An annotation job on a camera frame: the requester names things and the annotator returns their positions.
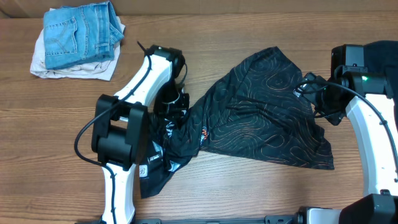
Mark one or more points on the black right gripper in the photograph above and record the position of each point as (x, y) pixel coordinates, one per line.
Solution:
(336, 114)

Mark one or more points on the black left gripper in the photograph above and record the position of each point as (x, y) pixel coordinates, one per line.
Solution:
(161, 111)

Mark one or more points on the black patterned sports jersey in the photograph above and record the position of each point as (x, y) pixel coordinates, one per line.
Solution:
(251, 112)

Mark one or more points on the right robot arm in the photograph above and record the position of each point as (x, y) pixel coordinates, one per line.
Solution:
(363, 88)

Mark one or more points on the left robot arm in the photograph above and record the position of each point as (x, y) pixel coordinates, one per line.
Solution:
(121, 129)

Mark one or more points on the black garment pile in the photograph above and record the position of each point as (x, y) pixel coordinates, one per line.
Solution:
(381, 57)

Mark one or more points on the folded blue denim jeans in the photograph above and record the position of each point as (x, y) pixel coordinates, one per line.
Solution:
(78, 35)

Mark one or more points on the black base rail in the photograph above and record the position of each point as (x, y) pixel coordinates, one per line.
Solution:
(269, 219)

